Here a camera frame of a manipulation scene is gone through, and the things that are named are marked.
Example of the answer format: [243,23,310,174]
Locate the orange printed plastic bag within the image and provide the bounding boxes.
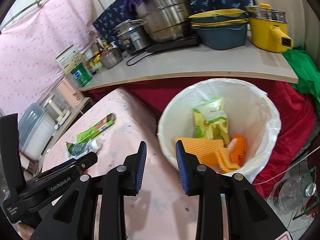
[228,133,247,166]

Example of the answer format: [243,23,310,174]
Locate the green toothpaste box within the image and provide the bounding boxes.
[76,113,116,143]

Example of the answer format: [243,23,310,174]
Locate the yellow-green snack bag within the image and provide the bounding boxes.
[193,98,230,146]

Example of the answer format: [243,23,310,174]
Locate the white trash bin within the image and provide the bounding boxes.
[157,78,281,181]

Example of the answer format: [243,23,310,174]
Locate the person's right hand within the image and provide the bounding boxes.
[16,222,34,240]

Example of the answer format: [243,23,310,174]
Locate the clear plastic bottle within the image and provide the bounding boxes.
[271,166,319,213]

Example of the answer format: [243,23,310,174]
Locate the white dish rack box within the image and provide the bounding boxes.
[18,103,55,161]

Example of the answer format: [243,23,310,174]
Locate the white glass kettle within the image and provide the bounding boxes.
[43,94,71,130]

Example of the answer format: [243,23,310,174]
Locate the red velvet curtain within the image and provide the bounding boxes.
[83,76,318,199]

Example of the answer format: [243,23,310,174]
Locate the pink electric kettle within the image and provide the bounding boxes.
[57,77,84,108]

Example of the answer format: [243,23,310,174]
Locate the green tin can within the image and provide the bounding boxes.
[71,63,92,87]

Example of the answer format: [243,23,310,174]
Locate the white cardboard box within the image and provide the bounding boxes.
[55,45,82,75]

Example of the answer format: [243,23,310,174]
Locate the pink dotted curtain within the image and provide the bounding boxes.
[1,0,97,116]

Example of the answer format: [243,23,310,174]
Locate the yellow label jar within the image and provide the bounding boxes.
[88,54,105,74]

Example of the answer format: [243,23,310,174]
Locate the green plastic bag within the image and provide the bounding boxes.
[282,48,320,116]

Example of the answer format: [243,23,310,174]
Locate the small steel bowl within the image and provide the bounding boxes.
[100,48,123,69]

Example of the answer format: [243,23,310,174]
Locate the black induction cooktop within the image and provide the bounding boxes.
[145,36,200,53]

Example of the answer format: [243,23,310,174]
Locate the stacked blue yellow basins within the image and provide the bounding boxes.
[189,9,248,50]

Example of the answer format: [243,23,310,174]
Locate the yellow electric pot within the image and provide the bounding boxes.
[245,3,293,53]

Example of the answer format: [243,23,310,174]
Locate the steel rice cooker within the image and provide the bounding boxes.
[115,19,151,54]

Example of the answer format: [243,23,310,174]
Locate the beige curtain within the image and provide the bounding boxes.
[255,0,319,62]

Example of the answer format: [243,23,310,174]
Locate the large steel stockpot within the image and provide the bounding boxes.
[135,0,191,43]

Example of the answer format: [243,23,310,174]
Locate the navy floral backsplash cloth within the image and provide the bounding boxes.
[93,0,252,48]

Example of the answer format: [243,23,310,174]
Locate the black power cable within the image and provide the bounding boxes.
[125,51,153,67]

